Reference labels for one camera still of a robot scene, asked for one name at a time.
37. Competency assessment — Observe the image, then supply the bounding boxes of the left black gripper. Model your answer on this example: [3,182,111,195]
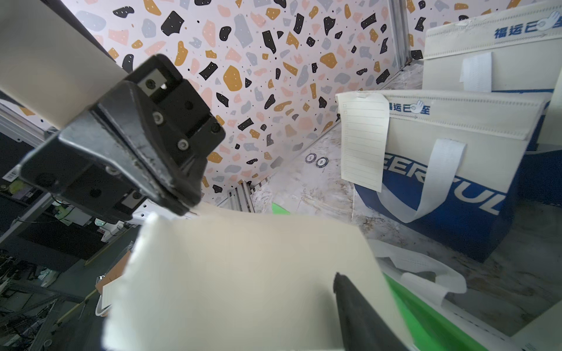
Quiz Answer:
[19,54,225,224]

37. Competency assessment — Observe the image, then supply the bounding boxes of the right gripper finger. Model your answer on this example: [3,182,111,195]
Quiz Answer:
[333,273,408,351]

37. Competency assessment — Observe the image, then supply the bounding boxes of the green white bag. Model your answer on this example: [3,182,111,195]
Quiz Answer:
[374,241,561,350]

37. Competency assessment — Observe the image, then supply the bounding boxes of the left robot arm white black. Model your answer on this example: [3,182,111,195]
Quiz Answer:
[1,1,225,223]

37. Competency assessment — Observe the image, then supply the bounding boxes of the front blue white bag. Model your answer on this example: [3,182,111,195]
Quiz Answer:
[352,90,549,262]

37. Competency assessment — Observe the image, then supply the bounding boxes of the blue white bag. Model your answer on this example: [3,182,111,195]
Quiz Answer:
[352,90,549,262]
[422,1,561,152]

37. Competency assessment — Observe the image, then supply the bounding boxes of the back blue white bag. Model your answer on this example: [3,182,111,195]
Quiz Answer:
[422,1,561,152]

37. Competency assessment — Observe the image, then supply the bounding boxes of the left corner aluminium post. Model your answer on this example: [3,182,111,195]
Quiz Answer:
[389,0,412,68]

